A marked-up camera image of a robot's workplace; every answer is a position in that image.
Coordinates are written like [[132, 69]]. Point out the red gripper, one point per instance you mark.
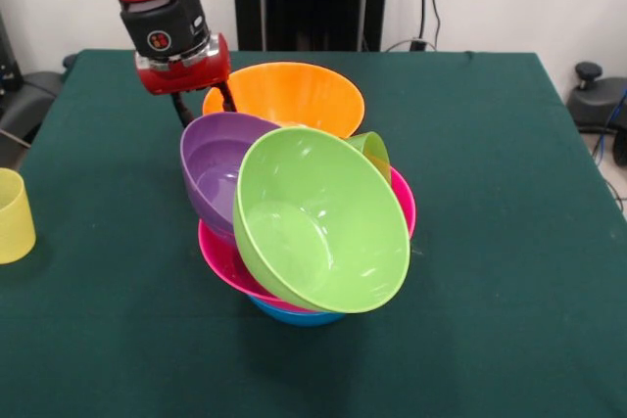
[[191, 78]]

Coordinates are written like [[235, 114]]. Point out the purple plastic bowl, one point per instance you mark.
[[210, 163]]

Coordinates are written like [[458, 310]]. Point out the large orange plastic bowl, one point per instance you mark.
[[294, 92]]

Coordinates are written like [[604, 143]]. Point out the pink plastic bowl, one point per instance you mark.
[[220, 256]]

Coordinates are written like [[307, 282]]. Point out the green plastic bowl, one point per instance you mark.
[[318, 232]]

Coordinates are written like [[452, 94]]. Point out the green plastic cup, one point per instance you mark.
[[374, 149]]

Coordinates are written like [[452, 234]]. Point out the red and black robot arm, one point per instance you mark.
[[161, 16]]

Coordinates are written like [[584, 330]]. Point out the black equipment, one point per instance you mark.
[[19, 100]]

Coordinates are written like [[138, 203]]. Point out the yellow plastic cup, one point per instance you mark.
[[14, 222]]

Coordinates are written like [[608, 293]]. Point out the large blue plastic bowl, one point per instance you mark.
[[303, 319]]

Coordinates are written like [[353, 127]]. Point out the dark green tablecloth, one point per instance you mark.
[[441, 315]]

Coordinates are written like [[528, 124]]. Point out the black wheeled base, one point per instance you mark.
[[595, 100]]

